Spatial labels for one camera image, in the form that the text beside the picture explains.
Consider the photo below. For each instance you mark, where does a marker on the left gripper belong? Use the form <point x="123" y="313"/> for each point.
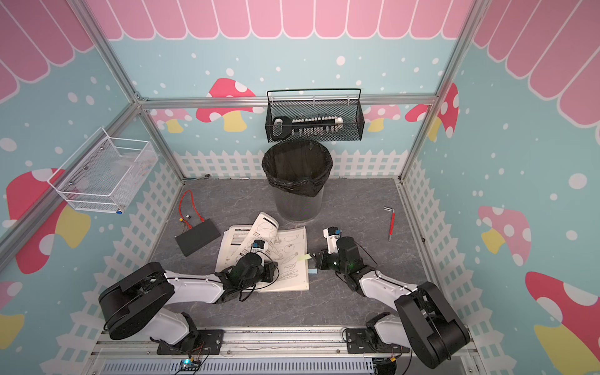
<point x="270" y="268"/>

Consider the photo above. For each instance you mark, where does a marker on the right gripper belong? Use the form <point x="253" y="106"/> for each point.
<point x="321" y="262"/>

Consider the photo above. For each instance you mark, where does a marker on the sketch tutorial book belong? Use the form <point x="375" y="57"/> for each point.
<point x="287" y="248"/>

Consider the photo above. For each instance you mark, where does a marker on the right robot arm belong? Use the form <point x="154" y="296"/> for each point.
<point x="424" y="321"/>

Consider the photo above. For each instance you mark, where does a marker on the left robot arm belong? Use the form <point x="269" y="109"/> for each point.
<point x="138" y="303"/>

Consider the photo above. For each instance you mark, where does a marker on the black flat box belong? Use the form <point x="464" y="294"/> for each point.
<point x="198" y="237"/>

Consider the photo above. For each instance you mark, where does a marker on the mesh trash bin black bag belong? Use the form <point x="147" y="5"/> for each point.
<point x="297" y="171"/>

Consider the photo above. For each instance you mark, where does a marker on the small circuit board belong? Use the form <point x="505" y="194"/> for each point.
<point x="190" y="365"/>

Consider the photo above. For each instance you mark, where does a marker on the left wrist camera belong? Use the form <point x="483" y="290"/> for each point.
<point x="258" y="245"/>

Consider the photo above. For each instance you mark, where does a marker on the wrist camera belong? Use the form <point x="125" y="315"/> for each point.
<point x="332" y="235"/>
<point x="258" y="245"/>

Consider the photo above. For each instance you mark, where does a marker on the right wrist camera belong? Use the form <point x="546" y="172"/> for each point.
<point x="332" y="235"/>

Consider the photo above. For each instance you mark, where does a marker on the red handled hex key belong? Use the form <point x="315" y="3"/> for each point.
<point x="391" y="210"/>

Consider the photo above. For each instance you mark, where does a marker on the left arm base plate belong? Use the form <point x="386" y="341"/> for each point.
<point x="202" y="342"/>

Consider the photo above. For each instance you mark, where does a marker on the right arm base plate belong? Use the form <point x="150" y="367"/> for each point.
<point x="364" y="341"/>

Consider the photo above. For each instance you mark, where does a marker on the black wire wall basket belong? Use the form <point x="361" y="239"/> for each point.
<point x="320" y="102"/>

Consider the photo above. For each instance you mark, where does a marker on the white wire wall basket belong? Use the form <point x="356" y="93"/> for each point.
<point x="105" y="173"/>

